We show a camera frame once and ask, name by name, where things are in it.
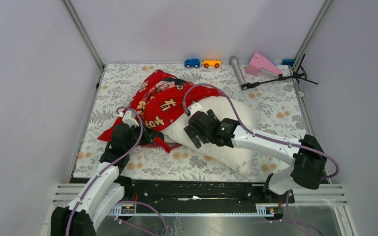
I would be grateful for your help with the floral fern print sheet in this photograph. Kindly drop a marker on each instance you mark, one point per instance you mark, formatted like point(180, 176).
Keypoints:
point(276, 103)

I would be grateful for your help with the black tripod stand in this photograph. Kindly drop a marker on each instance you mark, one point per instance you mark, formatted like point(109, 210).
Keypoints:
point(297, 74)

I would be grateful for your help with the left aluminium frame post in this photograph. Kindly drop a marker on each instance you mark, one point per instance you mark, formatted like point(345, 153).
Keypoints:
point(83, 33)

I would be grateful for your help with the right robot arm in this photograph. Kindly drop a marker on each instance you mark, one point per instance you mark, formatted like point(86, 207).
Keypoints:
point(304, 157)

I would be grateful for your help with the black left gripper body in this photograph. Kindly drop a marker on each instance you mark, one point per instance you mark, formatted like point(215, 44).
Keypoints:
point(145, 138)

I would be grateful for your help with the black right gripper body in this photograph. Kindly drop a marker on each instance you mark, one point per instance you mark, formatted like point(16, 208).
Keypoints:
point(206, 138)

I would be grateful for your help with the pink wedge block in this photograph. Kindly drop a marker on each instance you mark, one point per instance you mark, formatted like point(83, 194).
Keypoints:
point(259, 64)

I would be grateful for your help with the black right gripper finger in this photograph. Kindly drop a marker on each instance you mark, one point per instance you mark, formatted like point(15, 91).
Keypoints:
point(212, 116)
point(196, 136)

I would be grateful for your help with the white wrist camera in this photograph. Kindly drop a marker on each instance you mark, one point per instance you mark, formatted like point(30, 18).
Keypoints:
point(192, 109)
point(129, 118)

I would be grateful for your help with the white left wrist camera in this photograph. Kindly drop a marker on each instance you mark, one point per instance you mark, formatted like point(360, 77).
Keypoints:
point(129, 118)

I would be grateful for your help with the right aluminium frame post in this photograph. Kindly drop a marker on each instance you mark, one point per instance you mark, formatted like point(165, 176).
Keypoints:
point(324, 8)

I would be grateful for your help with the red cartoon print pillowcase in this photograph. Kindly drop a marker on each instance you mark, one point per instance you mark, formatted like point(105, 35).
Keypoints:
point(159, 101)

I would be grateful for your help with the slotted aluminium rail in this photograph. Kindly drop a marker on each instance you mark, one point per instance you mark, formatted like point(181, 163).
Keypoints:
point(237, 210)

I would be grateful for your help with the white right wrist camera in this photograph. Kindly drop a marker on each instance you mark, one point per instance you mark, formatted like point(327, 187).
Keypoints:
point(192, 109)

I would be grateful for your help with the silver microphone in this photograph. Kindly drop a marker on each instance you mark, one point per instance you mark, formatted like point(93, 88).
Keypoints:
point(234, 63)

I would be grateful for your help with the blue toy car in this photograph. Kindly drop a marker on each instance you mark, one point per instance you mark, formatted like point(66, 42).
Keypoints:
point(192, 63)

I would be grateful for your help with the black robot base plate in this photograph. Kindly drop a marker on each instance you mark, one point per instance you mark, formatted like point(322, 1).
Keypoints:
point(154, 193)

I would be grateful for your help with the blue block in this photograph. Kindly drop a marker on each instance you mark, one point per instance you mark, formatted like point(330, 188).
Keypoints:
point(289, 62)

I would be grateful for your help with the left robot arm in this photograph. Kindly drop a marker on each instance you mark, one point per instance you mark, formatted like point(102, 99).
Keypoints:
point(84, 214)

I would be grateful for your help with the yellow toy car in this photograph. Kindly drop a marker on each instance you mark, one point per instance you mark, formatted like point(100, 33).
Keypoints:
point(211, 63)

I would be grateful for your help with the aluminium frame post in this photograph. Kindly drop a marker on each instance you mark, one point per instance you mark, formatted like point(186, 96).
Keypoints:
point(83, 33)
point(324, 8)

